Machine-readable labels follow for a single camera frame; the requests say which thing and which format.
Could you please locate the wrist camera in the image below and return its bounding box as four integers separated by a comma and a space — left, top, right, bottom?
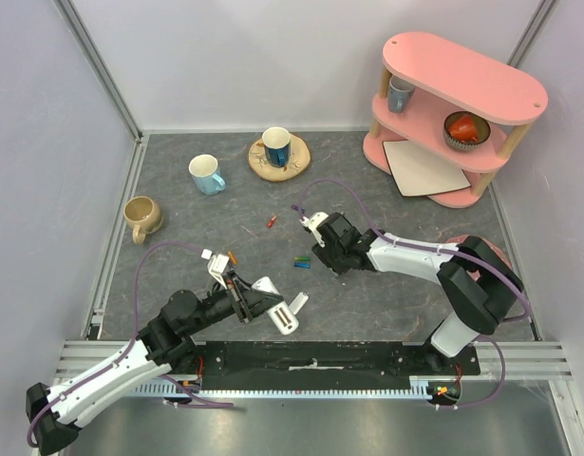
200, 249, 230, 287
300, 212, 329, 247

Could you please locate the dark patterned bowl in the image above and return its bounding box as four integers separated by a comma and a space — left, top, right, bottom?
443, 111, 491, 152

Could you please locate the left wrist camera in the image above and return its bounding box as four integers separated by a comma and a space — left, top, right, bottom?
200, 249, 230, 287

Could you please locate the white remote control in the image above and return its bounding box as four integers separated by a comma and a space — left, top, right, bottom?
252, 276, 299, 335

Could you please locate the white battery cover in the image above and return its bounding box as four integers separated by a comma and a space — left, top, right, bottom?
289, 292, 309, 314

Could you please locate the pink three-tier shelf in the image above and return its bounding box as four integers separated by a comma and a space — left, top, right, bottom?
363, 31, 548, 209

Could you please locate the pink dotted plate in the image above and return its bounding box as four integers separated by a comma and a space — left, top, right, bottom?
446, 235, 513, 281

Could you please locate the dark blue mug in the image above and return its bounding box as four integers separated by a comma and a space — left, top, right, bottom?
261, 126, 291, 168

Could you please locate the beige mug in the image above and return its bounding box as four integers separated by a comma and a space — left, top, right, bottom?
123, 196, 163, 244

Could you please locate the purple cable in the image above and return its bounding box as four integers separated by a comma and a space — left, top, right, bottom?
300, 178, 531, 412
26, 239, 235, 447

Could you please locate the blue-white cable duct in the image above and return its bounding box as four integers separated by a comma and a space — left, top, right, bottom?
129, 377, 463, 398

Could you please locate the light blue mug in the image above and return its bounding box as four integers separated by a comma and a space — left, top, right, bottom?
188, 154, 226, 196

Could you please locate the grey-blue mug on shelf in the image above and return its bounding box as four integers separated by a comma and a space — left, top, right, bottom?
387, 76, 415, 113

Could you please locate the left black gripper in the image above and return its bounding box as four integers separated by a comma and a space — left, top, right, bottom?
185, 270, 283, 334

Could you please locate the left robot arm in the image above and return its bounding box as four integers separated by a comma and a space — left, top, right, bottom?
26, 272, 290, 455

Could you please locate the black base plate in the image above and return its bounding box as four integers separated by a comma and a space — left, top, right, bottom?
172, 341, 480, 391

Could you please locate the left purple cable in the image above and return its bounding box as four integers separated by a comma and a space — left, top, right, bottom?
26, 239, 235, 447

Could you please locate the red cup in bowl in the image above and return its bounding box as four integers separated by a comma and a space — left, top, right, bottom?
447, 114, 478, 143

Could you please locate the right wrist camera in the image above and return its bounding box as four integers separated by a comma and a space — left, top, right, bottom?
300, 212, 329, 247

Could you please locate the red orange battery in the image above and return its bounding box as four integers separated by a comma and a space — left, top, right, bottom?
267, 215, 277, 229

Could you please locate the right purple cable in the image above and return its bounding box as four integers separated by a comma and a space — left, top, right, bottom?
300, 178, 531, 412

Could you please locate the white square plate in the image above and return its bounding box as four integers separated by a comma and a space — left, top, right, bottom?
383, 141, 470, 197

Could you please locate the beige floral plate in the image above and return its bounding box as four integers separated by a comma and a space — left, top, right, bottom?
247, 132, 311, 182

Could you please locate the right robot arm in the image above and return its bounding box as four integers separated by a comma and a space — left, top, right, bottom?
300, 212, 525, 374

